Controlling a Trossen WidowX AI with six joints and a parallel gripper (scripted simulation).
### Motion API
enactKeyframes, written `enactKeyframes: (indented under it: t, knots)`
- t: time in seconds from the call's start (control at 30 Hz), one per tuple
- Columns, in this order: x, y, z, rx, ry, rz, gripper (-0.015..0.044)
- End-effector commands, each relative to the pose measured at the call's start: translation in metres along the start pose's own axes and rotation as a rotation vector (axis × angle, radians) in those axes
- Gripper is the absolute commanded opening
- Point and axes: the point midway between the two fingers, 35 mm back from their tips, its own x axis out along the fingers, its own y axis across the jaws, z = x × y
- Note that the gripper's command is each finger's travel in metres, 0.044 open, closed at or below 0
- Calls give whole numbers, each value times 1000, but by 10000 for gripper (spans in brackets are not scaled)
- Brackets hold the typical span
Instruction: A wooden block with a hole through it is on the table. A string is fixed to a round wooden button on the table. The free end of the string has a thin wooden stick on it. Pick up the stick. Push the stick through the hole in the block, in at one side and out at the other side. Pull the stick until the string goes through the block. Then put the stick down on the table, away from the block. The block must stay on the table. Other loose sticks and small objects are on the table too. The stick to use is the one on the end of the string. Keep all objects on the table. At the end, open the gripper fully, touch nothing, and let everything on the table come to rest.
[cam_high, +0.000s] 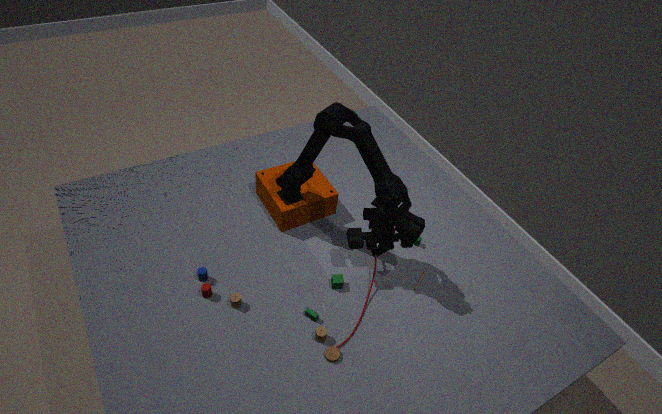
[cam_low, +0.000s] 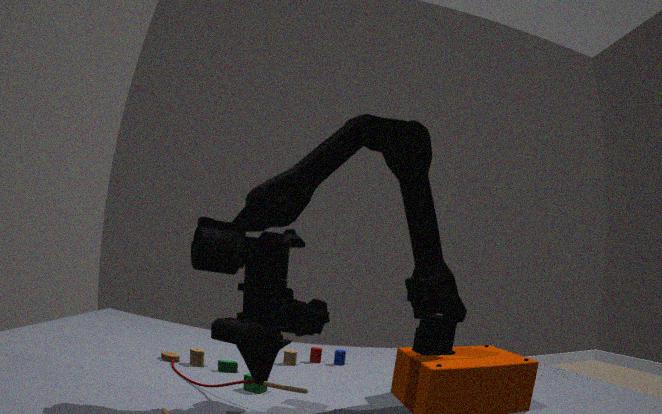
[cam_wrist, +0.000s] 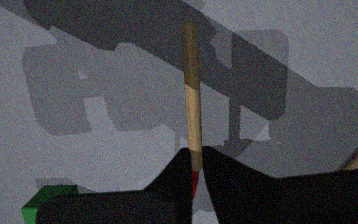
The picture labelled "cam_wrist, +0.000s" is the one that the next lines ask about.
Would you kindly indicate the green cube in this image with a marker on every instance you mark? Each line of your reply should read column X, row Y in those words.
column 41, row 196

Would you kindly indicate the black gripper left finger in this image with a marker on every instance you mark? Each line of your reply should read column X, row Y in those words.
column 168, row 199

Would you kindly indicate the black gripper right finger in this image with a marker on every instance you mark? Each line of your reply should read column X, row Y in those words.
column 243, row 195

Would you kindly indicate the red string with wooden stick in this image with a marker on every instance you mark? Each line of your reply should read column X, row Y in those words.
column 190, row 48

